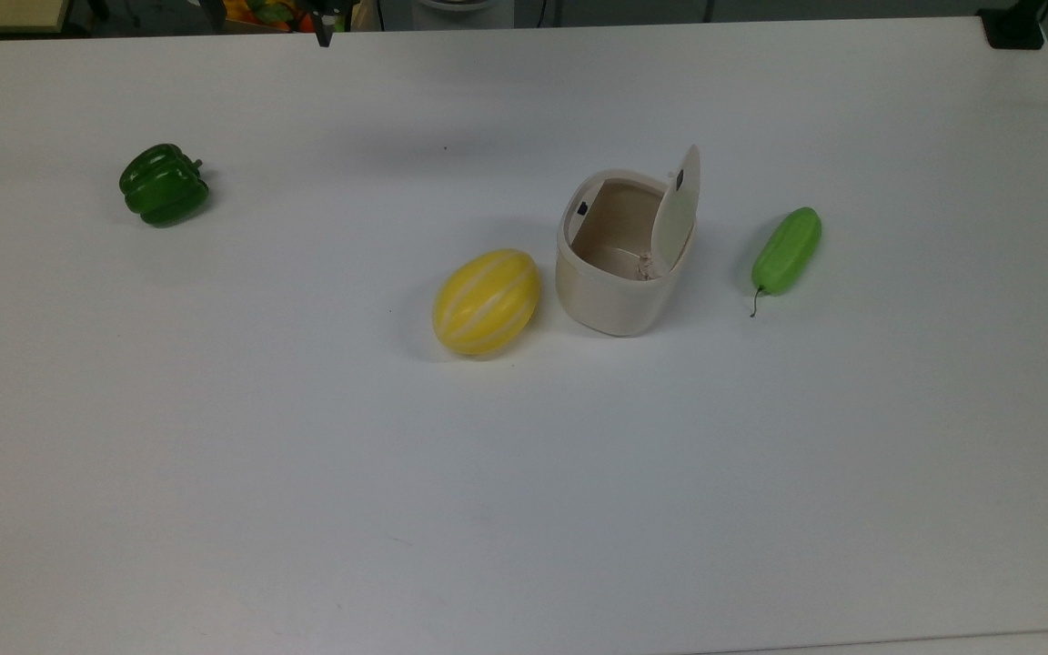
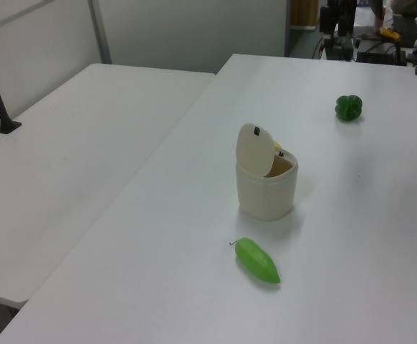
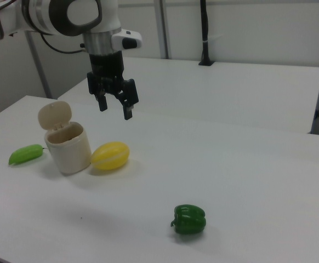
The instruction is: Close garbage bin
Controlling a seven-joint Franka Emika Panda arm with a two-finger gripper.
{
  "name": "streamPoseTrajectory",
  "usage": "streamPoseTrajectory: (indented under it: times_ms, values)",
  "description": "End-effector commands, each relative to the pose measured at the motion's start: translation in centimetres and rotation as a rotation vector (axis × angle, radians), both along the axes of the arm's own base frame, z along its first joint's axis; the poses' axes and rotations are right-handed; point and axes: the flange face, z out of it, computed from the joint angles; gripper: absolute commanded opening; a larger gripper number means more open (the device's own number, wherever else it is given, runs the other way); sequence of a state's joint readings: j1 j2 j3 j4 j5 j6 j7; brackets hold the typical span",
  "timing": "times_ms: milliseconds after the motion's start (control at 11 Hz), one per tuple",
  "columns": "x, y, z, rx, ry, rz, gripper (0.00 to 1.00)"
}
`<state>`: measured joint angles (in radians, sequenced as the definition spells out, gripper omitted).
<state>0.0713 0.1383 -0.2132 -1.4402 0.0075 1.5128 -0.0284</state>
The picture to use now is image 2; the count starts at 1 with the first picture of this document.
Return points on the light green chili pepper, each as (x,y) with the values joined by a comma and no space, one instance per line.
(257,259)

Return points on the cream plastic garbage bin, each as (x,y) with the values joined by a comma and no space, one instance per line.
(266,197)

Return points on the yellow handheld tool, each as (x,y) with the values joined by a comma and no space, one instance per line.
(390,33)

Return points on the cream garbage bin lid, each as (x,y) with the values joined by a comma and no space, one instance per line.
(253,150)

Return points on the black Franka gripper body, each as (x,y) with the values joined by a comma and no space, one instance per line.
(341,9)

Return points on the black equipment rack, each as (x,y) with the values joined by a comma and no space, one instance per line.
(380,52)

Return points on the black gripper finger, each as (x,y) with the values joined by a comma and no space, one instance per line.
(344,28)
(327,30)

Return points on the dark green bell pepper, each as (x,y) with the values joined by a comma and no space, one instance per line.
(349,107)

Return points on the yellow bin push button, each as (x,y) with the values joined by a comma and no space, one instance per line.
(277,145)

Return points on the person forearm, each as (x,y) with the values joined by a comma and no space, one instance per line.
(377,16)

